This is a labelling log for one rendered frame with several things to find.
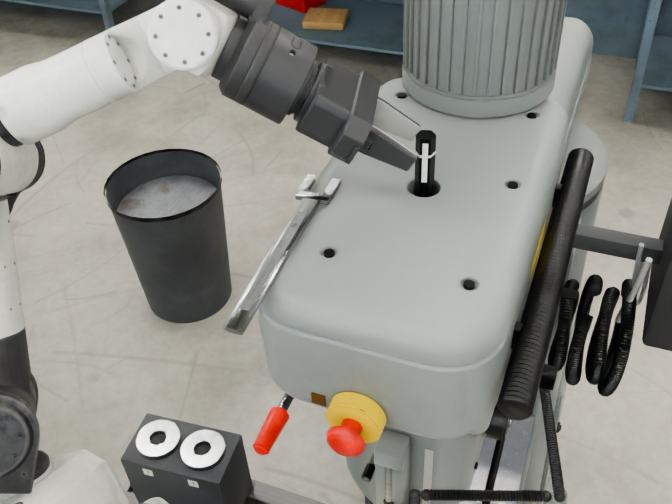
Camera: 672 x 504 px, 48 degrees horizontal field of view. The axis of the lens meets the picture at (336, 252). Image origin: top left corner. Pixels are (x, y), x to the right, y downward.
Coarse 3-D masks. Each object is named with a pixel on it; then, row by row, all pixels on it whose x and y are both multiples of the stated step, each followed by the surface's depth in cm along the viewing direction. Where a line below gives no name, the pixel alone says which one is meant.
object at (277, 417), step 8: (288, 400) 86; (272, 408) 85; (280, 408) 85; (288, 408) 86; (272, 416) 84; (280, 416) 84; (288, 416) 85; (264, 424) 83; (272, 424) 83; (280, 424) 84; (264, 432) 82; (272, 432) 83; (280, 432) 84; (256, 440) 82; (264, 440) 82; (272, 440) 82; (256, 448) 82; (264, 448) 82
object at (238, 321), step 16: (304, 192) 84; (304, 208) 81; (288, 224) 79; (304, 224) 79; (288, 240) 78; (272, 256) 76; (288, 256) 76; (256, 272) 74; (272, 272) 74; (256, 288) 72; (240, 304) 71; (256, 304) 71; (240, 320) 69
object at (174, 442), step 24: (144, 432) 156; (168, 432) 156; (192, 432) 157; (216, 432) 156; (144, 456) 153; (168, 456) 153; (192, 456) 151; (216, 456) 151; (240, 456) 158; (144, 480) 156; (168, 480) 153; (192, 480) 150; (216, 480) 149; (240, 480) 160
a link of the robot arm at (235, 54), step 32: (192, 0) 69; (224, 0) 73; (256, 0) 73; (160, 32) 70; (192, 32) 70; (224, 32) 73; (256, 32) 73; (192, 64) 71; (224, 64) 74; (256, 64) 73
